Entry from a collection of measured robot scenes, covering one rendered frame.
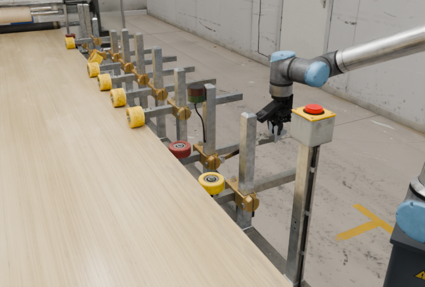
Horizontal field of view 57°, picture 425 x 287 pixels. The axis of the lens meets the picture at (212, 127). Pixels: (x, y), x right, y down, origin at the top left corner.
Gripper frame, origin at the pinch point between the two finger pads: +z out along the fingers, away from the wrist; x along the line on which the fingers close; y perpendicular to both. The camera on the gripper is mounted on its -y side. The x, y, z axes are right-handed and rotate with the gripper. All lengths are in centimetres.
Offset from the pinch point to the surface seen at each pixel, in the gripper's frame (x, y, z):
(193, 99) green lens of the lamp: -6.3, -38.6, -27.7
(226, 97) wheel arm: 23.4, -9.0, -12.9
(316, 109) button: -57, -32, -41
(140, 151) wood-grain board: 3, -55, -8
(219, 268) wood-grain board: -59, -57, -8
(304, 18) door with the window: 263, 235, 9
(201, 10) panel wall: 553, 238, 37
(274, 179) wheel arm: -26.5, -18.8, -1.6
